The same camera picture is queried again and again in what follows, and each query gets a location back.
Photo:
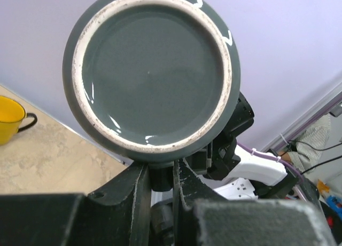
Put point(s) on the person in striped shirt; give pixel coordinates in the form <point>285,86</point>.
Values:
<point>306,150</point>

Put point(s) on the aluminium frame rail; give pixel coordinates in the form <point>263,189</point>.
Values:
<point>324,106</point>

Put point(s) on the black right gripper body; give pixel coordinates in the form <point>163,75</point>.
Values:
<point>218,158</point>

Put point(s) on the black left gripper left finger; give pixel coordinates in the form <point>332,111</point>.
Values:
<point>115,214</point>

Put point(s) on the yellow mug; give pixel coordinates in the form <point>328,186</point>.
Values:
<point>12,116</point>

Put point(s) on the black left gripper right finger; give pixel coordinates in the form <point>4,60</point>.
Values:
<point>203,217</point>

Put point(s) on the dark grey mug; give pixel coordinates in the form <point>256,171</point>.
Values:
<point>151,80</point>

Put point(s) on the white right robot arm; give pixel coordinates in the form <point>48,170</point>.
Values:
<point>247,173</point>

